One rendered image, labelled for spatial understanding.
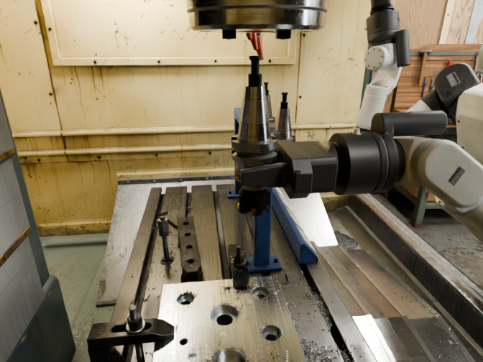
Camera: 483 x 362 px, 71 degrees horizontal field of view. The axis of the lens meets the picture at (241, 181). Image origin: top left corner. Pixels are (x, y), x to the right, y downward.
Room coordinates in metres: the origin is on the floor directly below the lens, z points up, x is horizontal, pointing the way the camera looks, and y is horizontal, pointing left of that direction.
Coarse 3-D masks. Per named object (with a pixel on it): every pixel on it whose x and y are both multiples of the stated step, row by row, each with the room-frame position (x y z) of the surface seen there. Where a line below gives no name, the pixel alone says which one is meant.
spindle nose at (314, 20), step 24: (192, 0) 0.39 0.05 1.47; (216, 0) 0.36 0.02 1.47; (240, 0) 0.36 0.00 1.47; (264, 0) 0.35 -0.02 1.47; (288, 0) 0.36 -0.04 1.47; (312, 0) 0.37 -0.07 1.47; (192, 24) 0.40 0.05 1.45; (216, 24) 0.37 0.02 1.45; (240, 24) 0.36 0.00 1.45; (264, 24) 0.36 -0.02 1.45; (288, 24) 0.36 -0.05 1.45; (312, 24) 0.38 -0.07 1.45
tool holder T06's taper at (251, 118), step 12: (252, 96) 0.42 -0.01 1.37; (264, 96) 0.43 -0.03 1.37; (252, 108) 0.42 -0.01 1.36; (264, 108) 0.42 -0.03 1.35; (240, 120) 0.43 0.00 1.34; (252, 120) 0.41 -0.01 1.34; (264, 120) 0.42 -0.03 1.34; (240, 132) 0.42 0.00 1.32; (252, 132) 0.41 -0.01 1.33; (264, 132) 0.42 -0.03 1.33
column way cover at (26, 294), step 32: (0, 128) 0.59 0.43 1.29; (0, 160) 0.56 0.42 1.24; (0, 192) 0.55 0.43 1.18; (0, 224) 0.52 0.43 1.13; (0, 256) 0.50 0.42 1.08; (32, 256) 0.60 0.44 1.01; (0, 288) 0.48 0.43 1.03; (32, 288) 0.57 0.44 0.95; (0, 320) 0.46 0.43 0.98; (0, 352) 0.43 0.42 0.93
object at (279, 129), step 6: (282, 108) 0.77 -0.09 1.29; (288, 108) 0.77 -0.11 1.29; (282, 114) 0.77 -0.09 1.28; (288, 114) 0.77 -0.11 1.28; (276, 120) 0.78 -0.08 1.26; (282, 120) 0.76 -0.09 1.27; (288, 120) 0.77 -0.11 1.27; (276, 126) 0.77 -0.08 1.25; (282, 126) 0.76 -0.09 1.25; (288, 126) 0.76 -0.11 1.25; (276, 132) 0.77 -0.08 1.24; (282, 132) 0.76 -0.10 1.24; (288, 132) 0.76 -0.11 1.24; (282, 138) 0.76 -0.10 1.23; (288, 138) 0.76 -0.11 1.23
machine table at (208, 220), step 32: (160, 192) 1.19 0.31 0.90; (192, 192) 1.18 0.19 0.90; (224, 192) 1.18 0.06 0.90; (224, 224) 0.93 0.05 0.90; (160, 256) 0.76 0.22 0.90; (224, 256) 0.80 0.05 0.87; (288, 256) 0.76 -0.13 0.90; (128, 288) 0.63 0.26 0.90; (160, 288) 0.63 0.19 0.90; (288, 288) 0.63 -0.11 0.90; (320, 288) 0.63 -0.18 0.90; (320, 320) 0.53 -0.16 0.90; (352, 320) 0.53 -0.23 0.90; (128, 352) 0.48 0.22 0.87; (352, 352) 0.46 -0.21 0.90
